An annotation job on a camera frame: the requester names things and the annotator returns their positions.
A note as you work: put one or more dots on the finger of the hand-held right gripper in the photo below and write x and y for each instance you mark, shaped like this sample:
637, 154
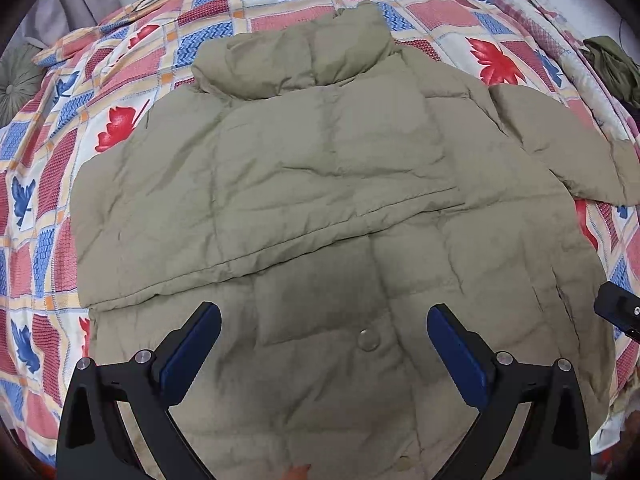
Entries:
620, 307

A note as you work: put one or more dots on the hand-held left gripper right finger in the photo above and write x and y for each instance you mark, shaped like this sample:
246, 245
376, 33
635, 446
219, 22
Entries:
457, 350

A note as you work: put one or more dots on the olive green cloth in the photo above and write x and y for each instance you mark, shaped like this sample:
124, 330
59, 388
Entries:
612, 65

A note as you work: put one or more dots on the leaf-print checked bed quilt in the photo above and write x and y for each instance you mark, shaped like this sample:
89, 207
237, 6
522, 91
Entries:
125, 85

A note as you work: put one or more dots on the khaki puffer jacket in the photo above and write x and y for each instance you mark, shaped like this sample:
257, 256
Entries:
320, 185

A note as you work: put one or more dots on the round grey-green cushion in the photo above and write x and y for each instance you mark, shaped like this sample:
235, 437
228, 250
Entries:
17, 85

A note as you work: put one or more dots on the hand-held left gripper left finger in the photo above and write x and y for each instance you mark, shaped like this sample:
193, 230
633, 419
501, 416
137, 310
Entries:
192, 345

